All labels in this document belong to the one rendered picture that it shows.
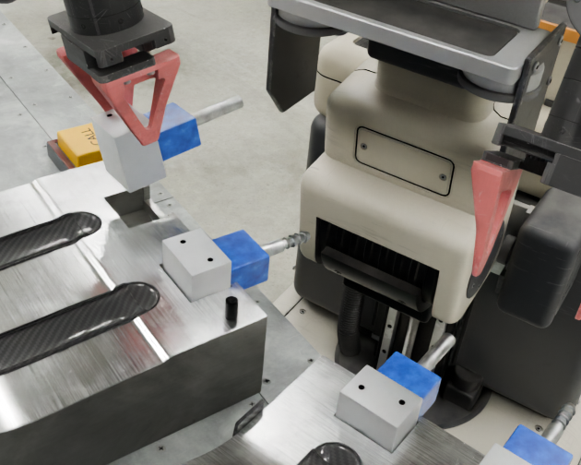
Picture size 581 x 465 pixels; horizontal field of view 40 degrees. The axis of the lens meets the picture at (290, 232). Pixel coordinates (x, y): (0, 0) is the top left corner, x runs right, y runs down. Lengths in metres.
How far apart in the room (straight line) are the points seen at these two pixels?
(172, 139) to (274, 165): 1.74
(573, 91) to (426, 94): 0.41
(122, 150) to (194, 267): 0.12
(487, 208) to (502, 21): 0.31
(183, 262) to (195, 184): 1.70
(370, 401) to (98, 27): 0.34
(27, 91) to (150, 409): 0.59
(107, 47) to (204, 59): 2.40
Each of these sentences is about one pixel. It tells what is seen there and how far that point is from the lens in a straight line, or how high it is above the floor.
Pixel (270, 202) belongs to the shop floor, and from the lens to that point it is 2.27.
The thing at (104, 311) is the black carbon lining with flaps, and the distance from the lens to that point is 0.65.
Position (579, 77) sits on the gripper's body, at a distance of 0.51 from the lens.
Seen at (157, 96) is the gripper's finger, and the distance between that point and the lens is 0.66.
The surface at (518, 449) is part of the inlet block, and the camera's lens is 0.62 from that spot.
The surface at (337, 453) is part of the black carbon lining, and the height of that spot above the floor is 0.85.
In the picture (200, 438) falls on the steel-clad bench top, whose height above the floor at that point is 0.80.
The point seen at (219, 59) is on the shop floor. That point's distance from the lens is 3.02.
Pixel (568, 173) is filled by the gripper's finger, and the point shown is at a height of 1.08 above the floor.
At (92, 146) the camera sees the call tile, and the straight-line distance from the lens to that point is 0.93.
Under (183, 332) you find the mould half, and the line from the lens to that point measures 0.62.
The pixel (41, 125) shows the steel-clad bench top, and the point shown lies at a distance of 1.05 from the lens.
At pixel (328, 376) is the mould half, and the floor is 0.86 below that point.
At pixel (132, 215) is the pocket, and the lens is 0.78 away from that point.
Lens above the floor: 1.33
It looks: 38 degrees down
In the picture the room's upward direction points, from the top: 6 degrees clockwise
